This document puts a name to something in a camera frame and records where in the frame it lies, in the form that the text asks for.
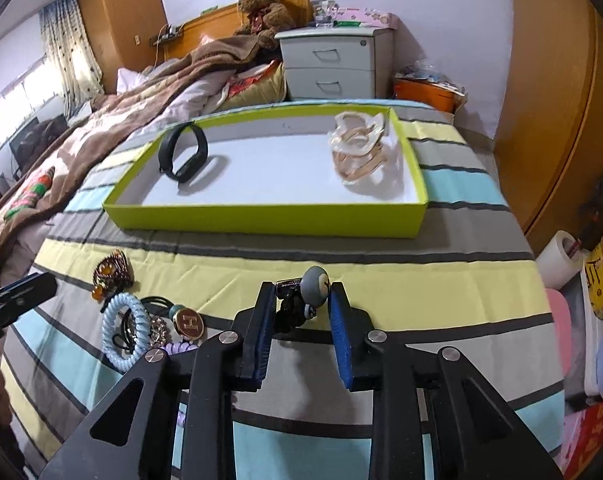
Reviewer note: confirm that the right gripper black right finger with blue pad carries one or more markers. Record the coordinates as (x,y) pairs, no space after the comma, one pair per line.
(349,329)

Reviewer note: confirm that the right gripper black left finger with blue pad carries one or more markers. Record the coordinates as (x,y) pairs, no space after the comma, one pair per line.
(256,328)

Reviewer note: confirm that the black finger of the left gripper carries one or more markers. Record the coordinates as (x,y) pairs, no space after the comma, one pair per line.
(24,295)

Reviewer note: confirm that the black hair clip grey ball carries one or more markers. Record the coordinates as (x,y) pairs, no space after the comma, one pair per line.
(300,299)

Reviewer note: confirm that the brown fleece blanket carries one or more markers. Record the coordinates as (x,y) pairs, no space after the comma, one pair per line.
(179,92)

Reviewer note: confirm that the colourful striped pillow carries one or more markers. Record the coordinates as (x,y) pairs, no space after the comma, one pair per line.
(36,186)

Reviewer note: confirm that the lime green shallow tray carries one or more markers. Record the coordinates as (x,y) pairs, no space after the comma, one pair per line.
(270,171)

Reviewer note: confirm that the clear beige hair claw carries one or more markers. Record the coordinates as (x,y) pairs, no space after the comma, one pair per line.
(360,146)

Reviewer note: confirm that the black smart wristband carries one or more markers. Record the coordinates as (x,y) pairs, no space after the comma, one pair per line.
(183,152)

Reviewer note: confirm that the pink plastic stool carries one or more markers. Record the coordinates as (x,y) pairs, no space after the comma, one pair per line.
(562,323)

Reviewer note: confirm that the white paper towel roll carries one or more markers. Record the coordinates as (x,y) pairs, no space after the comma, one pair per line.
(558,263)

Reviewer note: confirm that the yellow pillow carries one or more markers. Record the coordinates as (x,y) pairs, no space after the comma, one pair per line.
(264,84)

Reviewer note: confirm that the orange storage box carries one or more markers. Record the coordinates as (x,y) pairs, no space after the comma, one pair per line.
(434,95)

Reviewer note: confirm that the grey drawer nightstand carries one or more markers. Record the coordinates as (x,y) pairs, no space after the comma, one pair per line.
(338,63)

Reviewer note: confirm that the patterned window curtain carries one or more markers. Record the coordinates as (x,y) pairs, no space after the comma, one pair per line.
(68,50)

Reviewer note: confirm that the large wooden wardrobe door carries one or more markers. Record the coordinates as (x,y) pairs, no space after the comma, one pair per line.
(549,144)

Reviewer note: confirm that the wooden headboard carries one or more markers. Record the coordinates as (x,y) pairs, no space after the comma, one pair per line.
(221,23)

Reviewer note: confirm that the brown teddy bear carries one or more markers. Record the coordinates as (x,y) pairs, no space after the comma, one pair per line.
(264,19)

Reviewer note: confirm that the pink floral tissue box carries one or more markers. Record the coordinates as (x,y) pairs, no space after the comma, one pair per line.
(356,17)

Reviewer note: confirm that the tall wooden wardrobe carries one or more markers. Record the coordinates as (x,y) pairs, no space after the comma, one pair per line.
(120,34)

